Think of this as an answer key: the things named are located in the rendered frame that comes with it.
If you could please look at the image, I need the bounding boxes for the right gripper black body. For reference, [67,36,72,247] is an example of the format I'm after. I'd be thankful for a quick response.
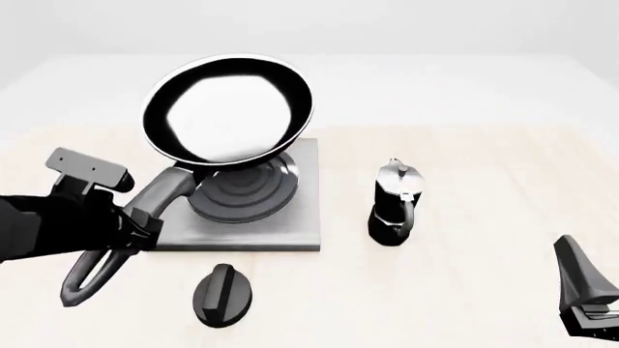
[558,299,619,348]

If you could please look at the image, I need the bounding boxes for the round black stove knob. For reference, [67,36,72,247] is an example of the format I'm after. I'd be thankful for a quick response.
[192,263,253,330]

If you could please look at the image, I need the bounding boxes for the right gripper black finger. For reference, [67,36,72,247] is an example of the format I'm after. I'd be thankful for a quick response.
[552,234,619,320]

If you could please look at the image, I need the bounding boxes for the flat grey stove plate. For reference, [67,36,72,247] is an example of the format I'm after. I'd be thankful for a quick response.
[144,136,323,253]

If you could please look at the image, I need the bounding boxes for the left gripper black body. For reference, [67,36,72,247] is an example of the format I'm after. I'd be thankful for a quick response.
[102,200,134,255]

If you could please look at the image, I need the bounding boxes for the black and silver moka pot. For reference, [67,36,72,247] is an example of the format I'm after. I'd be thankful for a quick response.
[367,157,426,248]

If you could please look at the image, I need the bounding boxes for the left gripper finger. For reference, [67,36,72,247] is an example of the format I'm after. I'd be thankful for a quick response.
[118,231,159,254]
[123,207,164,237]

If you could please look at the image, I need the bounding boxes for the grey plate on black stalk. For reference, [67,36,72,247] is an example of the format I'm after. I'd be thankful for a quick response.
[45,146,135,199]

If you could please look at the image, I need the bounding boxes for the black frying pan grey handle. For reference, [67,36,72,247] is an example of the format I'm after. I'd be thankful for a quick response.
[60,53,318,309]

